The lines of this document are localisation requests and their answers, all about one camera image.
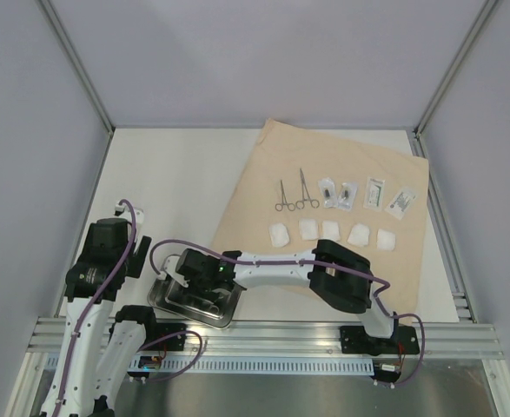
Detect stainless steel tray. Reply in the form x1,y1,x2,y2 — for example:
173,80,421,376
148,255,242,329

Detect steel hemostat forceps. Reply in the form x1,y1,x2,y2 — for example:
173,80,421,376
186,298,223,319
275,180,296,212

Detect long steel hemostat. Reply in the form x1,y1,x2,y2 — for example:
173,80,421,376
295,169,320,210

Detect white gauze pad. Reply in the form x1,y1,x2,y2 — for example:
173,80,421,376
268,222,290,248
348,223,370,248
299,218,319,241
321,221,341,242
376,228,396,251

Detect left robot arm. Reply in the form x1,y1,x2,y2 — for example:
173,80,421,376
39,215,159,416

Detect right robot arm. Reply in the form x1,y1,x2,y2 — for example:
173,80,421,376
165,240,400,352

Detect beige cloth drape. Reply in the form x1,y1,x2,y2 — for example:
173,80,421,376
211,120,429,313

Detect left clear blister packet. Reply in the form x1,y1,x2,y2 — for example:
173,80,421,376
318,177,338,209

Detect clear blister packet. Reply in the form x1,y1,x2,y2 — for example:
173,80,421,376
338,182,358,212
318,177,338,209

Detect right clear blister packet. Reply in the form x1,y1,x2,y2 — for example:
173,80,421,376
338,182,358,212

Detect green white suture packet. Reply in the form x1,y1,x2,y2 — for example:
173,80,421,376
363,177,386,212

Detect tilted white suture packet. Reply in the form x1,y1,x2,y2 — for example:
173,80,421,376
385,187,417,220

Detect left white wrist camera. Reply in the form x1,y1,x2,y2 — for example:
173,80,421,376
114,204,145,228

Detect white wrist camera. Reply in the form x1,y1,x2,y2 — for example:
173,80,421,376
158,255,185,286
114,204,145,228

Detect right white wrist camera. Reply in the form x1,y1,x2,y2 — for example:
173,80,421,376
158,255,185,286

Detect aluminium mounting rail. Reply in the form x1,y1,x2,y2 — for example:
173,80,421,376
28,316,506,361

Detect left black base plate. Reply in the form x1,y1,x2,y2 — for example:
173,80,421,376
141,321,187,352

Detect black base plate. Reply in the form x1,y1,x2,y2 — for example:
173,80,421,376
141,321,187,352
339,324,421,356

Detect slotted grey cable duct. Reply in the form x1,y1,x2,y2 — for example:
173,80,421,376
128,354,374,376

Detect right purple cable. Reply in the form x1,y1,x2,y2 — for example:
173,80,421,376
149,240,425,387

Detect left aluminium frame post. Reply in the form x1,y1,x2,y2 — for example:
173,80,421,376
36,0,115,138

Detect aluminium frame post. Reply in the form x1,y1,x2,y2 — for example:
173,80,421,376
413,0,502,138
36,0,115,138

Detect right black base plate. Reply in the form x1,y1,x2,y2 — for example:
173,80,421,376
339,324,421,356

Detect right aluminium frame post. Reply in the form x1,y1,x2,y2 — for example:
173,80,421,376
413,0,502,138

